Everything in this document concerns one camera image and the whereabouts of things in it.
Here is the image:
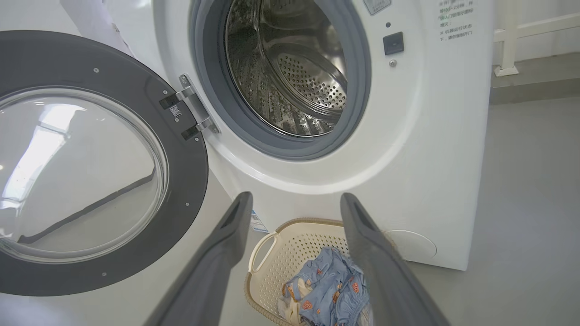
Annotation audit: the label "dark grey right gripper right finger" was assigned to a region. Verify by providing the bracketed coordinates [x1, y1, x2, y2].
[340, 192, 449, 326]

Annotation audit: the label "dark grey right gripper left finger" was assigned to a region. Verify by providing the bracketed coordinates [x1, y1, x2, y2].
[144, 191, 253, 326]

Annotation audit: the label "blue patterned clothes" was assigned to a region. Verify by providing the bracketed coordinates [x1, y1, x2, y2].
[295, 247, 374, 326]

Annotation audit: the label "grey washing machine door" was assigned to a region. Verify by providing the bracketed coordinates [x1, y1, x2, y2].
[0, 30, 209, 297]

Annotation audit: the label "white washing machine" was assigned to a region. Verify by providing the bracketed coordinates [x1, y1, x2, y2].
[59, 0, 494, 271]

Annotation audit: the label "metal door hinge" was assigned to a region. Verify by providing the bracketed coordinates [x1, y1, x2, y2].
[159, 74, 221, 141]

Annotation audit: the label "grey rubber door gasket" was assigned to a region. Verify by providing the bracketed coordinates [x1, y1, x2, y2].
[189, 0, 372, 161]

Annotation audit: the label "perforated steel washer drum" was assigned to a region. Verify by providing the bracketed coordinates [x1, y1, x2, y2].
[225, 0, 348, 137]

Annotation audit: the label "black door latch socket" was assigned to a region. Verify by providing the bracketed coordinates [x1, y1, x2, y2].
[383, 32, 405, 56]

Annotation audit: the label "round white filter cover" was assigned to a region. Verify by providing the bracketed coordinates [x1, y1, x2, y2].
[385, 230, 438, 261]

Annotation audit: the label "blue energy label sticker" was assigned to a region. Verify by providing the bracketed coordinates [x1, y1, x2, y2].
[251, 210, 269, 233]

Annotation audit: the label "cream perforated laundry basket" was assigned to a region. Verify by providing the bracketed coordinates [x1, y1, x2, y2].
[245, 218, 399, 326]

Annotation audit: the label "white metal railing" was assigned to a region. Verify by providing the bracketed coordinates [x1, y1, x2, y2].
[493, 0, 580, 77]

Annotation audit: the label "grey warning sticker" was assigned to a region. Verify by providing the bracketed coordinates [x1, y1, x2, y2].
[362, 0, 392, 15]

